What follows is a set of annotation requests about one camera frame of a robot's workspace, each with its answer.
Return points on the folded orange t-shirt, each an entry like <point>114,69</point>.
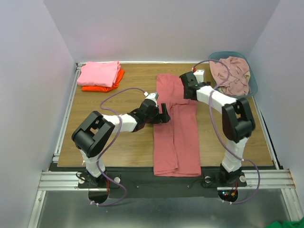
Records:
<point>104,88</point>

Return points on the green cloth corner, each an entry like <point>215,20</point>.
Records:
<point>287,224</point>

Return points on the folded light pink t-shirt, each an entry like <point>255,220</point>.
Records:
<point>96,73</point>

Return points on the beige garment in bin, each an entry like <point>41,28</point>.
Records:
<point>247,76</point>

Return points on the dusty pink shirt in bin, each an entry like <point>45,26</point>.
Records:
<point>236,84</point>

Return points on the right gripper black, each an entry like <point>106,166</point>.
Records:
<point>187,89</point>

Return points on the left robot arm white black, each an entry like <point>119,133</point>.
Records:
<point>98,132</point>

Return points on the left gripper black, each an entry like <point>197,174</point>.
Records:
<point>163,118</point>

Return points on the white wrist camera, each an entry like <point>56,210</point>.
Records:
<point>152,96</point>
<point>199,74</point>

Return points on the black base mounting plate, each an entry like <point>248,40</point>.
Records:
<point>132,183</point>

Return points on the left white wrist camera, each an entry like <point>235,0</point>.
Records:
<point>152,96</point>

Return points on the teal plastic bin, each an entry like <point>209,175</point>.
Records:
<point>216,56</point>

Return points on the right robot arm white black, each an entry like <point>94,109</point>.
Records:
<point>237,125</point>

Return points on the rose red t-shirt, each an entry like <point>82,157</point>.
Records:
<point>176,150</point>

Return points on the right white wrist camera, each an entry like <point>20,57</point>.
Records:
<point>199,74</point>

